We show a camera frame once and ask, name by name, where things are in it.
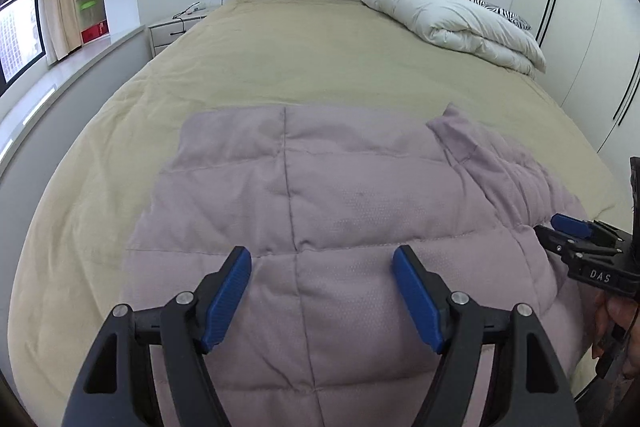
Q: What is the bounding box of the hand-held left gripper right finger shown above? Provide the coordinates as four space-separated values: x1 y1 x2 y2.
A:
391 245 581 427

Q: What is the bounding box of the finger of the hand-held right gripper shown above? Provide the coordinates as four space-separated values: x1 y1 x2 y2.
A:
534 225 637 294
550 213 627 244

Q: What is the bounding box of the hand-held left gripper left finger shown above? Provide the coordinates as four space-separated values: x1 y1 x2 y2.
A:
62 246 252 427

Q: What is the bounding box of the mauve quilted coat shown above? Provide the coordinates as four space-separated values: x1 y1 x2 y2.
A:
122 103 596 427

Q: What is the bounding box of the person's right forearm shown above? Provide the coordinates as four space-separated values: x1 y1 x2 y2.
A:
597 357 640 427

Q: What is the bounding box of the person's right hand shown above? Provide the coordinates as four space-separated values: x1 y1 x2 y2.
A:
591 293 640 380

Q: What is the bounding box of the white wardrobe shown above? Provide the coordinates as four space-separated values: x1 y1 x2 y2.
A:
510 0 640 158

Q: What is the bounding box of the zebra print pillow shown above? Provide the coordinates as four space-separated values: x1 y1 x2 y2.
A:
462 0 532 32

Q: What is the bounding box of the white folded duvet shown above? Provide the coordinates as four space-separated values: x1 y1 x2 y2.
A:
361 0 547 80

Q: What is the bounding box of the bed with beige cover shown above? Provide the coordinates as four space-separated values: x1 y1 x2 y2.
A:
7 0 621 427

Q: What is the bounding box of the white nightstand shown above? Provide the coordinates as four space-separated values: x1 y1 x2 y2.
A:
146 4 218 56

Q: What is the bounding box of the grey window ledge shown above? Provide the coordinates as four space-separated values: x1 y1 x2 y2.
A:
0 27 151 188

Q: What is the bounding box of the red box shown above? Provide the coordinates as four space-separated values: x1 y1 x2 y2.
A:
80 21 109 44

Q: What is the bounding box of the black framed window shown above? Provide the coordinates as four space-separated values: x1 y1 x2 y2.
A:
0 0 46 96

